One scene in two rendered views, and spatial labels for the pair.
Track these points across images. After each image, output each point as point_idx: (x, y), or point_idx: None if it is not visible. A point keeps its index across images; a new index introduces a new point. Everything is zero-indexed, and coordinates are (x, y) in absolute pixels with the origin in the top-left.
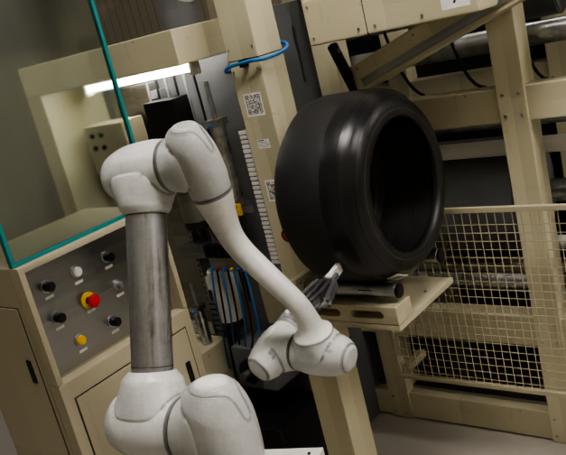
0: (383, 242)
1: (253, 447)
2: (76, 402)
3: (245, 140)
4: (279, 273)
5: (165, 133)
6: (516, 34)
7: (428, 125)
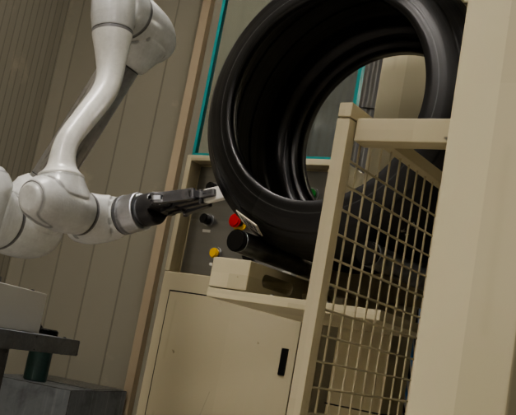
0: (228, 150)
1: None
2: (169, 294)
3: None
4: (79, 109)
5: None
6: None
7: (433, 25)
